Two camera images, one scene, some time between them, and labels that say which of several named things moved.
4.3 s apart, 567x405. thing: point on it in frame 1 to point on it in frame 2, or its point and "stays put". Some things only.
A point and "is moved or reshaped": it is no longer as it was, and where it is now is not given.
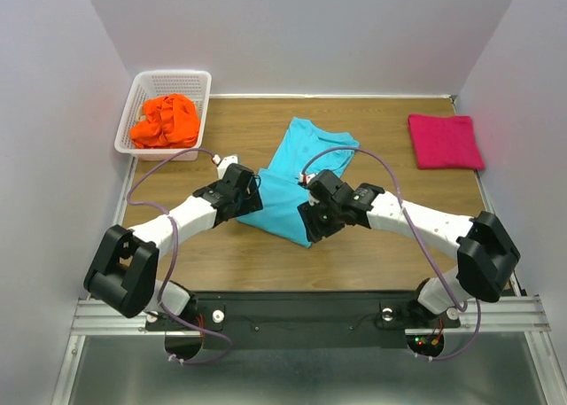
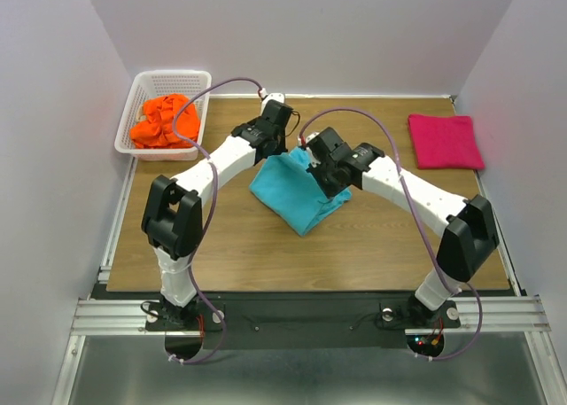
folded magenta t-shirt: [445, 142] stays put
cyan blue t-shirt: [306, 151] is moved or reshaped
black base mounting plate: [306, 320] stays put
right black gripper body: [329, 212] to [333, 185]
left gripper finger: [254, 202] to [281, 145]
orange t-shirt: [170, 121] stays put
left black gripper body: [241, 201] to [280, 133]
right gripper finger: [311, 216] to [318, 173]
